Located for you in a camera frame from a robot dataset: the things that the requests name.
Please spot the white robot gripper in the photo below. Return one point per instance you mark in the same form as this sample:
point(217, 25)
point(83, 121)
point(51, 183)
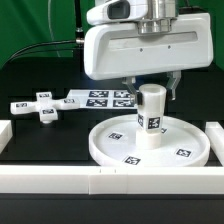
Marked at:
point(118, 50)

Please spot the white round table top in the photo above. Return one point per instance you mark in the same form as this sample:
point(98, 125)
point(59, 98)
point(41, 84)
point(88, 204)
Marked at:
point(120, 141)

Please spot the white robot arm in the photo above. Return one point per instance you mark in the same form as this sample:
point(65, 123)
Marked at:
point(159, 18)

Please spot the white marker sheet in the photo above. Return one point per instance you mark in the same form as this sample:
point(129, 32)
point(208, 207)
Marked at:
point(103, 99)

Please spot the white right fence block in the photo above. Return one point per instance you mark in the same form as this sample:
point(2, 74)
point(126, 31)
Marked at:
point(215, 133)

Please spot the white fence block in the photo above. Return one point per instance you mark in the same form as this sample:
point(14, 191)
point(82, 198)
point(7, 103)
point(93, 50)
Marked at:
point(5, 133)
point(215, 133)

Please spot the black vertical pole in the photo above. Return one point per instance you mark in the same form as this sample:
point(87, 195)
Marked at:
point(79, 33)

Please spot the white cross-shaped table base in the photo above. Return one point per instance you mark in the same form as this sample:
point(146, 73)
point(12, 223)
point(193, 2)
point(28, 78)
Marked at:
point(45, 105)

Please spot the white left fence block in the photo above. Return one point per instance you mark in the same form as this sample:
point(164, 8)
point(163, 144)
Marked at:
point(5, 133)

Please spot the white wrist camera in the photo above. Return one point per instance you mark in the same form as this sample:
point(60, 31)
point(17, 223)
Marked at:
point(117, 11)

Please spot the white front fence rail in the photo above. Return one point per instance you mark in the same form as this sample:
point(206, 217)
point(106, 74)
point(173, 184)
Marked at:
point(103, 180)

